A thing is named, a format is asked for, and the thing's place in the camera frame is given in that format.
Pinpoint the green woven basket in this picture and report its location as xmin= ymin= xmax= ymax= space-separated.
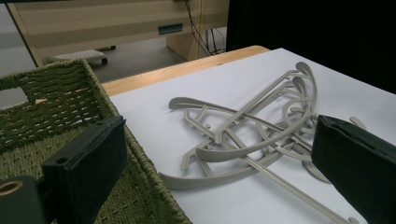
xmin=0 ymin=58 xmax=192 ymax=224

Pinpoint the beige wooden desk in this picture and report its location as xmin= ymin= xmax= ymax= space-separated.
xmin=6 ymin=0 xmax=232 ymax=68

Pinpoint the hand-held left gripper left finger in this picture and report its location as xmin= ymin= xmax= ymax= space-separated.
xmin=41 ymin=115 xmax=129 ymax=224

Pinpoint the teal rectangular desk label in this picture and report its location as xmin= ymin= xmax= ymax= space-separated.
xmin=158 ymin=22 xmax=184 ymax=35

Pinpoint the black curtain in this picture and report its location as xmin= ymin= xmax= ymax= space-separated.
xmin=225 ymin=0 xmax=396 ymax=94

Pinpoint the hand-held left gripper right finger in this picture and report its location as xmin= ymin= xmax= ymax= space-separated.
xmin=310 ymin=114 xmax=396 ymax=224

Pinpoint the grey plastic clothes hanger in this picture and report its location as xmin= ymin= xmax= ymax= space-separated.
xmin=159 ymin=77 xmax=318 ymax=191
xmin=167 ymin=96 xmax=362 ymax=224
xmin=255 ymin=76 xmax=368 ymax=185
xmin=195 ymin=61 xmax=319 ymax=163

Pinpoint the black cable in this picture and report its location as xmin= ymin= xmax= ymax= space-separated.
xmin=182 ymin=0 xmax=228 ymax=57

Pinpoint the white wheeled platform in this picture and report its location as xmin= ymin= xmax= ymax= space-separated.
xmin=46 ymin=45 xmax=117 ymax=66

